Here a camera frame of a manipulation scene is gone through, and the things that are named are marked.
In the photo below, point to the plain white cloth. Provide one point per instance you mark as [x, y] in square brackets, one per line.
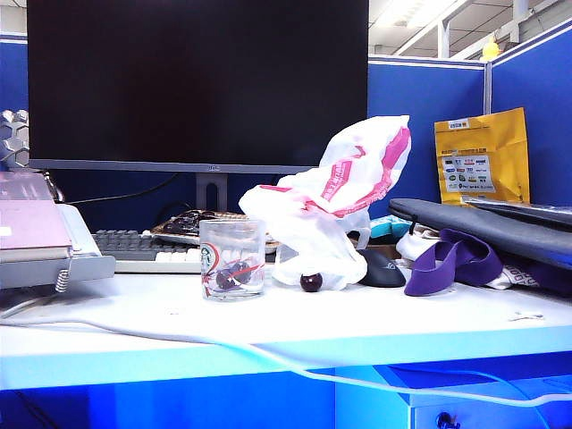
[415, 246]

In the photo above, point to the drawer key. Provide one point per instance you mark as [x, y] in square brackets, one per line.
[447, 421]

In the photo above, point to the silver metal book stand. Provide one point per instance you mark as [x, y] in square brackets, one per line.
[89, 266]

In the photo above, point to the grey and white keyboard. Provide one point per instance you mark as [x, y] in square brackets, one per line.
[129, 246]

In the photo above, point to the teal patterned item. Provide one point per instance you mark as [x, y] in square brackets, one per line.
[384, 225]

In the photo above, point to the clear printed drinking glass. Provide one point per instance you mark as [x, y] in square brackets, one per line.
[232, 237]

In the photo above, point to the grey hexagon pattern object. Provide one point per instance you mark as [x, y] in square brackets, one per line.
[13, 138]

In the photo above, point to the black computer monitor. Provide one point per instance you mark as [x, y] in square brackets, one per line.
[196, 80]

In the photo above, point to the yellow rubber duck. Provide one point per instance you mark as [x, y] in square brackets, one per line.
[490, 50]

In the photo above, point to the blue drawer cabinet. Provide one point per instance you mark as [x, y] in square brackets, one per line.
[491, 415]

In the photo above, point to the white printed cloth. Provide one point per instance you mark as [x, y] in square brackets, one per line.
[509, 277]

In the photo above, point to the white pink-print plastic bag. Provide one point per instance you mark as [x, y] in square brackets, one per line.
[357, 170]

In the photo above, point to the black computer mouse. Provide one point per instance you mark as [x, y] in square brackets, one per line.
[380, 270]

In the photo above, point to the yellow printed paper bag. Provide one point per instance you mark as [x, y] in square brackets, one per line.
[482, 143]

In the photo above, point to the silver foil pouch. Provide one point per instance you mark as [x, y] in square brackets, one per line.
[527, 210]

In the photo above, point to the purple fabric band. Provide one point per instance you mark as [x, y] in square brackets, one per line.
[429, 277]

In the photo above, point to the gold foil cherry tray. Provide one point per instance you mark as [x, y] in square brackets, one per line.
[179, 225]

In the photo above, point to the grey monitor stand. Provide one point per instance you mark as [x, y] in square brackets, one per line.
[199, 192]

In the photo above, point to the dark grey laptop sleeve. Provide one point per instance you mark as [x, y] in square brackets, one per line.
[469, 223]

